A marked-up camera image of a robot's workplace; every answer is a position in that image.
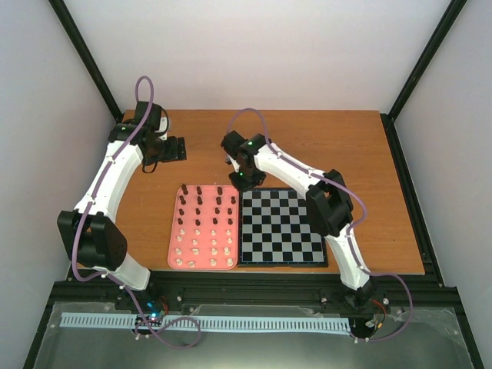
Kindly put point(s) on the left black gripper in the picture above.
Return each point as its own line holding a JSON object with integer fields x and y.
{"x": 174, "y": 154}

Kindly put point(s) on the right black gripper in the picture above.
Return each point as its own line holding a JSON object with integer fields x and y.
{"x": 242, "y": 187}

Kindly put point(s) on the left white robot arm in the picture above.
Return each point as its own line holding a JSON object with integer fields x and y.
{"x": 89, "y": 231}

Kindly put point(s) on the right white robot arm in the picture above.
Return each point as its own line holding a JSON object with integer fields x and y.
{"x": 328, "y": 203}

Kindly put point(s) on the black and white chessboard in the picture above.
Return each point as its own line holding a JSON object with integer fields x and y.
{"x": 275, "y": 231}

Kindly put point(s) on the pink plastic tray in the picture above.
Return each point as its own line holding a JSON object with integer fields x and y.
{"x": 202, "y": 260}

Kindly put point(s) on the black aluminium base frame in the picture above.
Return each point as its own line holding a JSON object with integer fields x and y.
{"x": 251, "y": 290}

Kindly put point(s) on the left black frame post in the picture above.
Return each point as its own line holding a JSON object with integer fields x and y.
{"x": 77, "y": 40}

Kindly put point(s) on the light blue cable duct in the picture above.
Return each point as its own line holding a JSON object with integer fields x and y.
{"x": 213, "y": 324}

